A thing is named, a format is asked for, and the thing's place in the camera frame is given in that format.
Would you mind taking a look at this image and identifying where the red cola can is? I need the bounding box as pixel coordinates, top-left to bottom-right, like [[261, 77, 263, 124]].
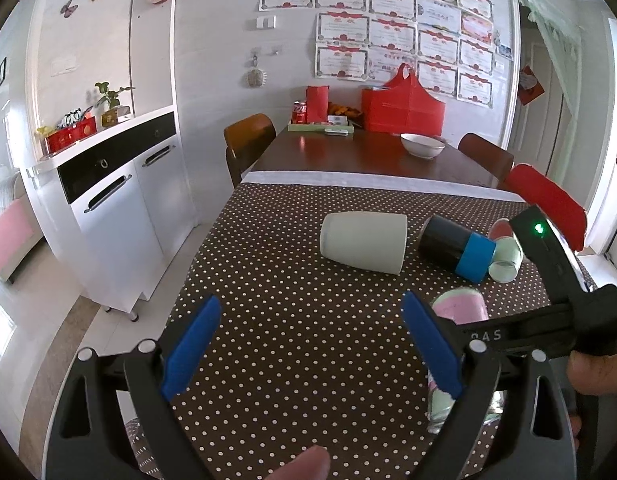
[[291, 101, 307, 125]]

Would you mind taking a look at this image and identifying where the small green paper cup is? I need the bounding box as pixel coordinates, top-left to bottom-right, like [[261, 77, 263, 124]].
[[489, 236, 525, 284]]

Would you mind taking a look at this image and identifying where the brown wooden chair left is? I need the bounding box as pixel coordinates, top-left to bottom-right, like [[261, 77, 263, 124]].
[[224, 114, 276, 188]]

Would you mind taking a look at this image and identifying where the left hand thumb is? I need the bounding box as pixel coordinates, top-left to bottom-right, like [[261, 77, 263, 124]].
[[266, 445, 331, 480]]

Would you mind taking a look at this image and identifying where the brown polka dot tablecloth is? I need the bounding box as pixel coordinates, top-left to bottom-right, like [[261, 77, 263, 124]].
[[170, 183, 525, 479]]

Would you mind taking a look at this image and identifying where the white paper cup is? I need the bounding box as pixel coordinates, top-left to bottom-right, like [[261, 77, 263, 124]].
[[487, 218, 514, 240]]

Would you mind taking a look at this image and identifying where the round hanging wall pendant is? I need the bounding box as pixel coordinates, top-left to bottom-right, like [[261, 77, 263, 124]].
[[246, 53, 267, 89]]

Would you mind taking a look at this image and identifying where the butterfly wall decoration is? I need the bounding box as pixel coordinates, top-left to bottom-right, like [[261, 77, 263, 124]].
[[60, 0, 78, 18]]

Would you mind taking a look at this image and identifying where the white sofa pink cover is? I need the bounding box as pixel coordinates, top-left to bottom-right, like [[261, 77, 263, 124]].
[[0, 171, 44, 283]]

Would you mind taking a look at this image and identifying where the small red box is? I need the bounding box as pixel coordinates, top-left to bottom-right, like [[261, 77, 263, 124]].
[[306, 86, 329, 124]]

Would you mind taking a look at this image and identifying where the potted green plant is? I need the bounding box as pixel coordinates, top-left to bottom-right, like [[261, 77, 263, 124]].
[[95, 81, 134, 128]]

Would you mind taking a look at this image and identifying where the red box on sideboard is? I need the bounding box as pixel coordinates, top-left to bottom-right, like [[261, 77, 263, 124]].
[[46, 116, 97, 155]]

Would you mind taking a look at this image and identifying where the white black sideboard cabinet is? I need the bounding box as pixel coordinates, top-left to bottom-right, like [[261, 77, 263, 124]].
[[24, 105, 196, 320]]

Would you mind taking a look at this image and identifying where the white ceramic bowl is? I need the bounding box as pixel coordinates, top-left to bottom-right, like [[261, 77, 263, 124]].
[[400, 133, 445, 160]]

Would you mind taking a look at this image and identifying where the green tray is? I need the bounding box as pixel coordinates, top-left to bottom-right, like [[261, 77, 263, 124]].
[[287, 122, 355, 136]]

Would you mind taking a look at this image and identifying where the red door diamond decoration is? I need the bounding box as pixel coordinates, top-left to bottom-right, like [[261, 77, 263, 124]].
[[518, 65, 545, 106]]

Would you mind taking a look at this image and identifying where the white lace door curtain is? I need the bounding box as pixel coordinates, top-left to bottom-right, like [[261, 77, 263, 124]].
[[519, 0, 582, 119]]

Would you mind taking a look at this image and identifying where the white wall light switch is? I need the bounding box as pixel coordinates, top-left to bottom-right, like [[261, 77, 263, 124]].
[[255, 15, 277, 30]]

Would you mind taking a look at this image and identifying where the pale green plastic cup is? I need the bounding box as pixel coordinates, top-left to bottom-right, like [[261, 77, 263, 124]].
[[319, 211, 409, 275]]

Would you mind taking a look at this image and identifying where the brown wooden chair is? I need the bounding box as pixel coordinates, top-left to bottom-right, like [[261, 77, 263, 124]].
[[458, 132, 515, 182], [224, 114, 276, 188]]

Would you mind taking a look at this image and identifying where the black blue cylindrical bottle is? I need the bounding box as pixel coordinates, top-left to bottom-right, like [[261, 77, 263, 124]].
[[416, 214, 496, 284]]

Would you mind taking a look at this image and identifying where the red covered chair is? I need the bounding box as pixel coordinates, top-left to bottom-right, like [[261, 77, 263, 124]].
[[502, 164, 587, 252]]

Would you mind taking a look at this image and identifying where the right hand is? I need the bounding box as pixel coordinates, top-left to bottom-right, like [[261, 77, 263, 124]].
[[565, 331, 617, 453]]

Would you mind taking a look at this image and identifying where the brown wooden chair right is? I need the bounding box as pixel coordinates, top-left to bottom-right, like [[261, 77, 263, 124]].
[[458, 132, 515, 182]]

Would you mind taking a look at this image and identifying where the clear pink green labelled cup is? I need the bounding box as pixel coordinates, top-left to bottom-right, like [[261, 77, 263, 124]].
[[427, 286, 506, 435]]

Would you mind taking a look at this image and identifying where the red gift bag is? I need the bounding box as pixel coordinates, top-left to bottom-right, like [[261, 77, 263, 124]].
[[362, 63, 445, 136]]

